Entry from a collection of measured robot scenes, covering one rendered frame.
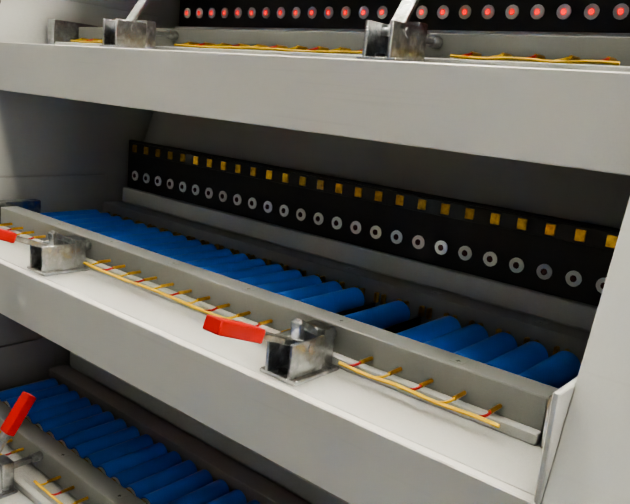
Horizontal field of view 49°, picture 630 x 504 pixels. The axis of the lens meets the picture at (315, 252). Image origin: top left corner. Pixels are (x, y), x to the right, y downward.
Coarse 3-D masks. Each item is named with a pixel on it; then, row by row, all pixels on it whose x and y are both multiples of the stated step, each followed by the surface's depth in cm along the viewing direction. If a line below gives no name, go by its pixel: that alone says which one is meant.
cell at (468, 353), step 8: (496, 336) 44; (504, 336) 45; (512, 336) 45; (472, 344) 43; (480, 344) 43; (488, 344) 43; (496, 344) 43; (504, 344) 44; (512, 344) 45; (456, 352) 41; (464, 352) 41; (472, 352) 41; (480, 352) 42; (488, 352) 42; (496, 352) 43; (504, 352) 44; (480, 360) 41; (488, 360) 42
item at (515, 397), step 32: (0, 224) 67; (32, 224) 65; (64, 224) 64; (96, 256) 59; (128, 256) 56; (160, 256) 55; (192, 288) 51; (224, 288) 49; (256, 288) 49; (256, 320) 47; (288, 320) 45; (320, 320) 43; (352, 320) 44; (352, 352) 42; (384, 352) 41; (416, 352) 39; (448, 352) 40; (448, 384) 38; (480, 384) 37; (512, 384) 36; (544, 384) 36; (480, 416) 35; (512, 416) 36; (544, 416) 35
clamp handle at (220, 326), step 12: (204, 324) 35; (216, 324) 35; (228, 324) 35; (240, 324) 36; (300, 324) 40; (228, 336) 35; (240, 336) 36; (252, 336) 36; (264, 336) 37; (276, 336) 38; (300, 336) 40
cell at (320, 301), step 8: (352, 288) 53; (320, 296) 50; (328, 296) 50; (336, 296) 51; (344, 296) 51; (352, 296) 52; (360, 296) 52; (312, 304) 48; (320, 304) 49; (328, 304) 49; (336, 304) 50; (344, 304) 51; (352, 304) 52; (360, 304) 52; (336, 312) 50
